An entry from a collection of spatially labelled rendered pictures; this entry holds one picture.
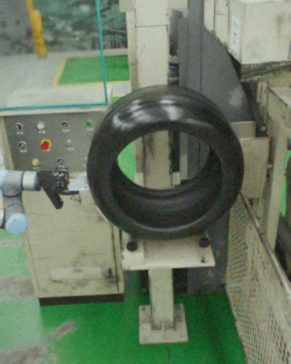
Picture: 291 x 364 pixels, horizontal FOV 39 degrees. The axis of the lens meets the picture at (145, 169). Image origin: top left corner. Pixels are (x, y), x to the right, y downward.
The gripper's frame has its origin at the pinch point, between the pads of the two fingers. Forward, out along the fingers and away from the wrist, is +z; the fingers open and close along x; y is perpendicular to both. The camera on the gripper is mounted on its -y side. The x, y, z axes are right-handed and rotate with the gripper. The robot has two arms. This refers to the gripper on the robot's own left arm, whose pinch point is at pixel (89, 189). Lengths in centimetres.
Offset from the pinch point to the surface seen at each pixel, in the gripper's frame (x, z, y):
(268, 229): 21, 83, -28
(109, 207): -11.8, 8.5, -0.1
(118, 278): 49, 13, -89
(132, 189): 15.6, 16.9, -7.7
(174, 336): 22, 47, -104
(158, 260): -8.0, 28.8, -26.4
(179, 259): -8.1, 37.4, -25.4
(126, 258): -11.0, 16.1, -23.8
